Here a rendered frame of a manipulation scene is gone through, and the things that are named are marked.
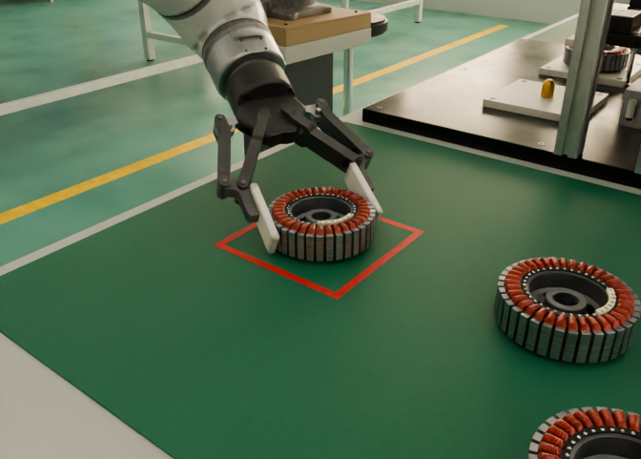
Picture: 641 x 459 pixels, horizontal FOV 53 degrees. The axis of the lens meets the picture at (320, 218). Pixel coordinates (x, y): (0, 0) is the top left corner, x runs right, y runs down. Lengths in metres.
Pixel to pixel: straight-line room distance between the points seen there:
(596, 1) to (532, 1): 5.32
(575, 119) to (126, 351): 0.60
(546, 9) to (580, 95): 5.27
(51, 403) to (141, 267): 0.18
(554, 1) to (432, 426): 5.73
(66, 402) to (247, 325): 0.15
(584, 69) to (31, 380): 0.69
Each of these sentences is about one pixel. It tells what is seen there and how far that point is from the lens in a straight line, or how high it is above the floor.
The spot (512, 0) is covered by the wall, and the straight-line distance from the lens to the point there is 6.23.
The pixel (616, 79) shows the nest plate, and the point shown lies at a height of 0.78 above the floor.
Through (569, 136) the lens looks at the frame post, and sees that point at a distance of 0.89.
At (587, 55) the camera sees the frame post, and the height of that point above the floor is 0.90.
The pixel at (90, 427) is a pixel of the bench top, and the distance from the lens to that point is 0.49.
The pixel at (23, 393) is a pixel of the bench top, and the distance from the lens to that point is 0.54.
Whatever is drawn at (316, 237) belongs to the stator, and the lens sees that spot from 0.61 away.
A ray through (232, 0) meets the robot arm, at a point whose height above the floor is 0.96.
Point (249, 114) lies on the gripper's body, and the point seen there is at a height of 0.85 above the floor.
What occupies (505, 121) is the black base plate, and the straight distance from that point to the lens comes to 1.00.
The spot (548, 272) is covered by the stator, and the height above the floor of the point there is 0.78.
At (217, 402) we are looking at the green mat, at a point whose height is 0.75.
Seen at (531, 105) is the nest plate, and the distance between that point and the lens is 1.04.
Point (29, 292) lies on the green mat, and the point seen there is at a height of 0.75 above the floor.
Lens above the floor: 1.08
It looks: 28 degrees down
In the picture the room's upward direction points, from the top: straight up
